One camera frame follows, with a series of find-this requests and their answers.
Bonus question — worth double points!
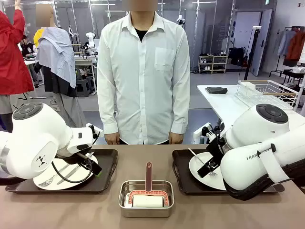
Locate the person's left hand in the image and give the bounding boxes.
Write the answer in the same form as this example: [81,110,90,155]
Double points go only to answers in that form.
[168,132,183,145]

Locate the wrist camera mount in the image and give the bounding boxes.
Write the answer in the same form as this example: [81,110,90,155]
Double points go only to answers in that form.
[201,122,225,144]
[88,124,103,145]

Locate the black clothes rack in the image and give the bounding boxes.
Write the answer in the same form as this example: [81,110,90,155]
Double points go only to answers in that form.
[269,26,305,78]

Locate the silver metal fork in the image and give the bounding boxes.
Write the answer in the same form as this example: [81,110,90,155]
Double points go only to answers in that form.
[37,163,71,187]
[187,147,218,177]

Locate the clear cutlery holder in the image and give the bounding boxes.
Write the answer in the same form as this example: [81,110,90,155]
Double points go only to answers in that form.
[235,81,264,100]

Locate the silver table knife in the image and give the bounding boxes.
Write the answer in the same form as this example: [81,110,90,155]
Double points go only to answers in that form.
[56,152,95,185]

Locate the person's right hand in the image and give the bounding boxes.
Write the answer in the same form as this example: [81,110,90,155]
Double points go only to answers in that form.
[104,132,120,146]

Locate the dark folded cloth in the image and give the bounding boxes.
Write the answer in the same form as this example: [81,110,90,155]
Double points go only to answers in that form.
[205,86,228,94]

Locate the white round plate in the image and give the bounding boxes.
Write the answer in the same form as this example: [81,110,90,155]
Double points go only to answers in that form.
[33,155,99,191]
[189,152,229,191]

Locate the orange hanging jacket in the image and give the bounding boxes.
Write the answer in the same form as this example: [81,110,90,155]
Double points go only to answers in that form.
[285,30,305,62]

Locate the light blue hanging shirt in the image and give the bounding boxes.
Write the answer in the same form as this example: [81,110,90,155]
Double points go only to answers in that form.
[276,30,296,57]

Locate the black right arm cable sleeve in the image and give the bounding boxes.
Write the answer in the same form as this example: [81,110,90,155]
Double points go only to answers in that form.
[225,162,305,201]

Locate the person's right forearm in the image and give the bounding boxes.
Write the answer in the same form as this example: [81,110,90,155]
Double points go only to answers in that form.
[97,90,120,135]

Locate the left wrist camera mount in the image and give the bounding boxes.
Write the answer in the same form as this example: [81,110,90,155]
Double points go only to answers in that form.
[88,124,103,145]

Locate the stainless steel rectangular container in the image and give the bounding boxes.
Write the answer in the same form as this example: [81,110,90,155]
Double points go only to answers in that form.
[118,180,174,218]

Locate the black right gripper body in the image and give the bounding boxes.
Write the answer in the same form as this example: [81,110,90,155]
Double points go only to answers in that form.
[206,137,227,167]

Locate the person's left forearm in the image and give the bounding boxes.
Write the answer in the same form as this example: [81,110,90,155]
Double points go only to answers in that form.
[170,90,191,134]

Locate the wooden shoe rack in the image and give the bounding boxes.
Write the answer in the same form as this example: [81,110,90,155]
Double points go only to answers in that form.
[198,54,228,75]

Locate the white wire dish rack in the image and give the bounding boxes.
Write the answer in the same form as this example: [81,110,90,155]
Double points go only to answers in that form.
[234,80,305,112]

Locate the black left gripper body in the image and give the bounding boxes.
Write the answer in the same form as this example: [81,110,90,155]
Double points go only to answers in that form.
[56,152,94,168]

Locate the seated person in background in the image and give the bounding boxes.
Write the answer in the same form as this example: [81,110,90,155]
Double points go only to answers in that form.
[20,34,39,59]

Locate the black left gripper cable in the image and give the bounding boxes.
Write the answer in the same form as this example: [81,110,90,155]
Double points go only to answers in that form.
[51,154,93,184]

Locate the grey plastic stool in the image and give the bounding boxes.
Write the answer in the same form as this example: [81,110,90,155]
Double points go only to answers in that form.
[75,76,96,97]

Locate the person in white shirt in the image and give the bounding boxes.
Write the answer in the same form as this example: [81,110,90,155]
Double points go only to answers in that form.
[96,0,191,146]

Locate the black bags on floor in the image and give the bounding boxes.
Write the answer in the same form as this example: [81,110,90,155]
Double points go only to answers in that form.
[228,47,246,66]

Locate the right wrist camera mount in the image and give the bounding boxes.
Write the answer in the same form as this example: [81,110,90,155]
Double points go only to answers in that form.
[201,122,225,144]

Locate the white side table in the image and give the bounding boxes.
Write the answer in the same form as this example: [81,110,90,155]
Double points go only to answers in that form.
[193,84,305,144]

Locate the black tripod stand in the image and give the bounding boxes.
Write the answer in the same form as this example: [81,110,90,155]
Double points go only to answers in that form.
[244,25,262,82]

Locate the brown plastic tray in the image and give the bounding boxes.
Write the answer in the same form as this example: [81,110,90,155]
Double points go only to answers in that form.
[172,149,285,197]
[5,149,119,194]

